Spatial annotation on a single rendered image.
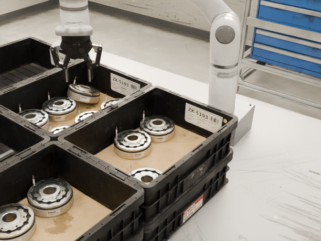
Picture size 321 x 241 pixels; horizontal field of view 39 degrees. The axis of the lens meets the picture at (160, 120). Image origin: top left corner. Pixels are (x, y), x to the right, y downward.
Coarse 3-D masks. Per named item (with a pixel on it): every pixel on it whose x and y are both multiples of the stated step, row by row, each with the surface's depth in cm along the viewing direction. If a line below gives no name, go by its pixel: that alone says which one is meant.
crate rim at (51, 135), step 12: (120, 72) 144; (24, 84) 134; (144, 84) 138; (0, 96) 128; (132, 96) 130; (0, 108) 122; (108, 108) 124; (24, 120) 117; (84, 120) 118; (48, 132) 112; (60, 132) 112
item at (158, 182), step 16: (176, 96) 132; (112, 112) 123; (224, 112) 124; (80, 128) 114; (224, 128) 117; (64, 144) 108; (208, 144) 111; (96, 160) 103; (192, 160) 107; (128, 176) 99; (160, 176) 99; (144, 192) 96
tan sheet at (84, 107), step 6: (102, 96) 150; (108, 96) 151; (78, 102) 146; (102, 102) 147; (78, 108) 143; (84, 108) 143; (90, 108) 143; (96, 108) 143; (78, 114) 140; (66, 120) 136; (72, 120) 136; (54, 126) 133; (60, 126) 133
